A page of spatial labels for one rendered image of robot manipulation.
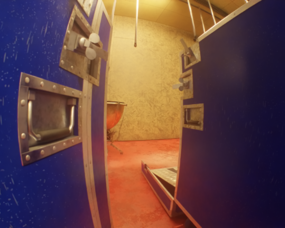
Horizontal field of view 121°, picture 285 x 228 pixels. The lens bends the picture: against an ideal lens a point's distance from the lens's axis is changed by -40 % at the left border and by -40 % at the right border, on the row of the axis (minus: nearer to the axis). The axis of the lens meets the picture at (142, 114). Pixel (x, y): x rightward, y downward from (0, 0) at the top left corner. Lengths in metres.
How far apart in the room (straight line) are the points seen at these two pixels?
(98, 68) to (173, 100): 3.20
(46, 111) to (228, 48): 0.48
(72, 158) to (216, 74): 0.46
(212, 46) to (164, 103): 2.93
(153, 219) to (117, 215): 0.22
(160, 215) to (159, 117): 2.66
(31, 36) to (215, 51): 0.49
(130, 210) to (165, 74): 3.13
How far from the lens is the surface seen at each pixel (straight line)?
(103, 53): 0.32
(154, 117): 3.24
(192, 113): 0.60
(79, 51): 0.28
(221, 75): 0.46
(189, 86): 0.61
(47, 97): 0.22
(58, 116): 0.24
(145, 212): 0.96
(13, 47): 0.17
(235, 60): 0.43
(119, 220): 0.90
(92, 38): 0.29
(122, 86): 3.09
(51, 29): 0.22
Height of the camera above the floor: 0.64
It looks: level
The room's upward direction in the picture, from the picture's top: 1 degrees clockwise
